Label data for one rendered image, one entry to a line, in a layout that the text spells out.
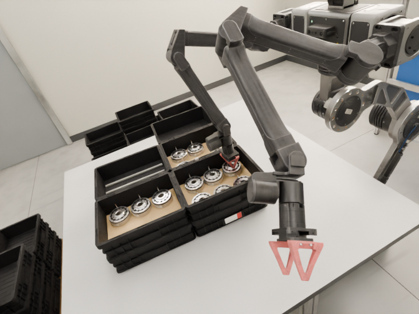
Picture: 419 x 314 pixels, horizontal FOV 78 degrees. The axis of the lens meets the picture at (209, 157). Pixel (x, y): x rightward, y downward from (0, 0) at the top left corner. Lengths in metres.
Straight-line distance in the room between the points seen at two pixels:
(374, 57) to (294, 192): 0.44
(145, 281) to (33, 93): 3.31
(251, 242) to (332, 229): 0.36
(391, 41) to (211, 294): 1.07
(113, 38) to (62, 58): 0.70
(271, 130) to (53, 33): 3.60
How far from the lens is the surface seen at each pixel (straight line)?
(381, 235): 1.37
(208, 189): 1.35
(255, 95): 0.68
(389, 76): 2.89
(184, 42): 1.09
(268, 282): 1.18
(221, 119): 1.21
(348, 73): 0.88
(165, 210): 1.33
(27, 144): 4.46
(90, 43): 4.03
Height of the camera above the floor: 1.76
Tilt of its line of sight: 37 degrees down
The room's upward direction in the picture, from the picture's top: 14 degrees counter-clockwise
